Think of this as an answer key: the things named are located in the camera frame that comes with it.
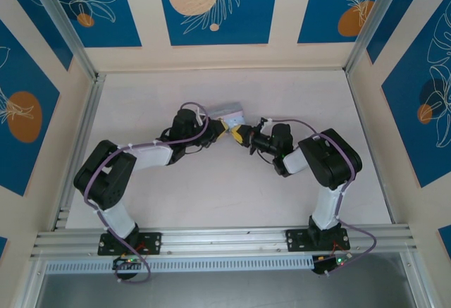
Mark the aluminium side rail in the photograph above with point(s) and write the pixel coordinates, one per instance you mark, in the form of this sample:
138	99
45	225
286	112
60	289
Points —
89	117

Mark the blue panel large peach circle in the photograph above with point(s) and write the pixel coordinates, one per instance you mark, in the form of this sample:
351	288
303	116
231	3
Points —
218	5

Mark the blue floral wall panel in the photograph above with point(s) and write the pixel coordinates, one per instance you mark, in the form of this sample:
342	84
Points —
21	139
423	128
105	12
331	5

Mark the long aluminium base rail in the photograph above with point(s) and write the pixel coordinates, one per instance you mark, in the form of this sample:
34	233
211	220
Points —
225	241

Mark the grey metal panel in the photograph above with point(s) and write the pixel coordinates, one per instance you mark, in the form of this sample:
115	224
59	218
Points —
225	290

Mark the light blue cartoon pouch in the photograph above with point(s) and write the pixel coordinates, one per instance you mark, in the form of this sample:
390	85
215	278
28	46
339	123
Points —
225	110

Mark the thin aluminium side strip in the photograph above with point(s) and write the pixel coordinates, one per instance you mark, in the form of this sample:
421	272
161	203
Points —
370	146

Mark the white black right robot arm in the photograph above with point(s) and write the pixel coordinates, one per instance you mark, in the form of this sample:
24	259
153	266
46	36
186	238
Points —
327	202

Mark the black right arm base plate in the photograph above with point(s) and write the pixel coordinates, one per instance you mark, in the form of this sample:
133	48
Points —
297	240

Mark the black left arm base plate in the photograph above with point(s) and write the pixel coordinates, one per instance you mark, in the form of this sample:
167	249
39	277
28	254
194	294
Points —
151	242

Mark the aluminium frame post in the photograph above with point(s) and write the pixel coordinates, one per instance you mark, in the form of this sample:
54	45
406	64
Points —
63	22
370	22

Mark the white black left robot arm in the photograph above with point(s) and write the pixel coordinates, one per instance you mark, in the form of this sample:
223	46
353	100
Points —
151	156

